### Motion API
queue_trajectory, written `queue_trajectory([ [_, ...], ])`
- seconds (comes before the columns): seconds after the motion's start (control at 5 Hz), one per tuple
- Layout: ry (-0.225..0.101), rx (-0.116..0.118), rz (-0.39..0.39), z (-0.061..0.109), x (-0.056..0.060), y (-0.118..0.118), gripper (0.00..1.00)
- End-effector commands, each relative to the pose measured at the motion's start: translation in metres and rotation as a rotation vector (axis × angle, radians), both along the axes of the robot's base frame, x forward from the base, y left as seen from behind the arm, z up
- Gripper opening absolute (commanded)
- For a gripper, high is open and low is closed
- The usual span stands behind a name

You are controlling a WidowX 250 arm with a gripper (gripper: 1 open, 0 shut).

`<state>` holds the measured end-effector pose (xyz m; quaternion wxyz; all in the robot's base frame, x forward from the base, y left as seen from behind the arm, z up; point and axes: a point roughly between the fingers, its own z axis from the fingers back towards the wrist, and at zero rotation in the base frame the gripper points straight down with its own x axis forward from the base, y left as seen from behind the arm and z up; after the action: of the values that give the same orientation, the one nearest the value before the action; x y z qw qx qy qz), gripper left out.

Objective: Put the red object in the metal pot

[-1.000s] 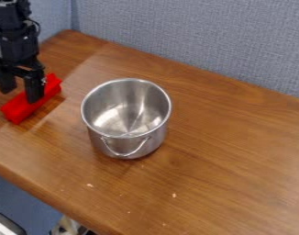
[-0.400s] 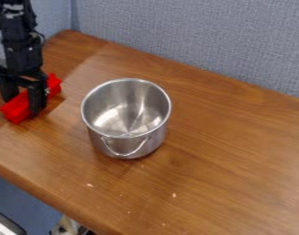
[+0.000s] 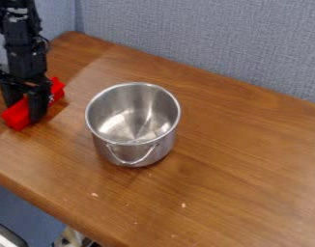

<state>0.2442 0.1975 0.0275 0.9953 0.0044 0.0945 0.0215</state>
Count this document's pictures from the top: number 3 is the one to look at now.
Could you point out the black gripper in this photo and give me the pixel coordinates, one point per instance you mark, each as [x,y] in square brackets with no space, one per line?
[26,63]

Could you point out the red rectangular block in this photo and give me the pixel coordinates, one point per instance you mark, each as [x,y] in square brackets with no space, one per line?
[16,114]

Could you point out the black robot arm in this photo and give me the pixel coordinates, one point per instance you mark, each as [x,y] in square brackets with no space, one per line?
[20,21]

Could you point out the stainless steel pot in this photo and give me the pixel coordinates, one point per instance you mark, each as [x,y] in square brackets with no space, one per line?
[131,118]

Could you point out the white object under table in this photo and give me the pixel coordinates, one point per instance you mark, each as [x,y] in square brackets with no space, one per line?
[71,238]

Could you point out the grey device under table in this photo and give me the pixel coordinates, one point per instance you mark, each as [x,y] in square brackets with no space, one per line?
[9,239]

